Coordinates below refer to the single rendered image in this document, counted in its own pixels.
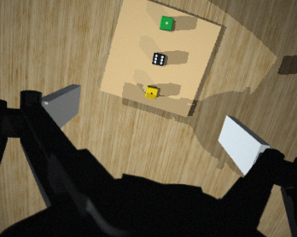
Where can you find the tan flat mat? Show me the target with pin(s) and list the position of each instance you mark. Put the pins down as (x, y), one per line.
(188, 47)

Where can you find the green die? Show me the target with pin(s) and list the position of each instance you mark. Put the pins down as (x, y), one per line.
(166, 23)

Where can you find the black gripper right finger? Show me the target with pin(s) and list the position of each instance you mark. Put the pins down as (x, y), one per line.
(238, 213)

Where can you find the black die with white pips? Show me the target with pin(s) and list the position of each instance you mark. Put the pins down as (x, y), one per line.
(158, 59)

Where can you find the yellow die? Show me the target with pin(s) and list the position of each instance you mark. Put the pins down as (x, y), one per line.
(151, 92)

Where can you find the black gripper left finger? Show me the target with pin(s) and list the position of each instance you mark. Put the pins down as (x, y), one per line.
(110, 208)

